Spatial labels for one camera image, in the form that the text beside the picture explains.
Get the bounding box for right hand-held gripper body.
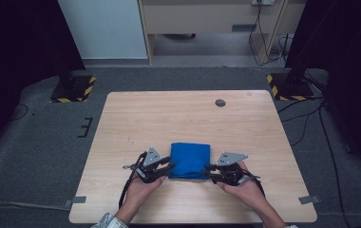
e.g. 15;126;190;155
211;151;260;187

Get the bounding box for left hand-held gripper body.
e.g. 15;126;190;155
122;146;163;184

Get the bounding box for blue cloth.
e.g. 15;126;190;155
168;142;212;181

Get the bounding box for person's left hand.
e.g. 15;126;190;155
125;177;167;212

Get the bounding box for person's right hand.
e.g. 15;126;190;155
217;161;267;212

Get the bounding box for grey tape strip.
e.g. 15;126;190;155
64;196;87;208
297;195;321;205

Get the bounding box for black stand base hazard stripes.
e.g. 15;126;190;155
49;70;97;104
266;71;315;102

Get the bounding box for white panel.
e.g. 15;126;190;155
56;0;148;60

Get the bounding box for light wooden cabinet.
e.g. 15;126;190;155
137;0;306;65

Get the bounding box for white power strip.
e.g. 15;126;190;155
252;0;276;7

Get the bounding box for black curtain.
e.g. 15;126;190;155
0;0;86;160
284;0;361;181

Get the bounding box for right hand-held gripper black cable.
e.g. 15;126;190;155
248;172;267;199

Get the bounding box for hand-held gripper black cable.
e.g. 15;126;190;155
248;172;267;199
119;151;148;210

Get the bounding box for left hand-held gripper black cable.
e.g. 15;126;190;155
119;151;148;210

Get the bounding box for long black floor cable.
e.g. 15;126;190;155
318;104;345;228

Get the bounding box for dark grey cabinet handle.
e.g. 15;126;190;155
231;23;257;32

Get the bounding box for thin black floor cable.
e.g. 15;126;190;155
10;104;29;122

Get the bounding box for pale floor cable strip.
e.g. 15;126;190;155
0;200;72;213

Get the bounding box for black hanging cable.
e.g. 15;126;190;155
248;3;287;67

